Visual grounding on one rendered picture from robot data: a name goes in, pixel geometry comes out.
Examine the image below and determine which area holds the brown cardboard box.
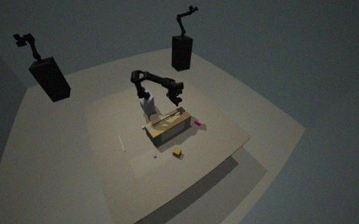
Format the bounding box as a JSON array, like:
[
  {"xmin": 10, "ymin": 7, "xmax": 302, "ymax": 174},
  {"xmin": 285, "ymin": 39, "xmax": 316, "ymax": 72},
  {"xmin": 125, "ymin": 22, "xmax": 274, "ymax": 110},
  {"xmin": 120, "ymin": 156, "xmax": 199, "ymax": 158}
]
[{"xmin": 173, "ymin": 147, "xmax": 182, "ymax": 157}]

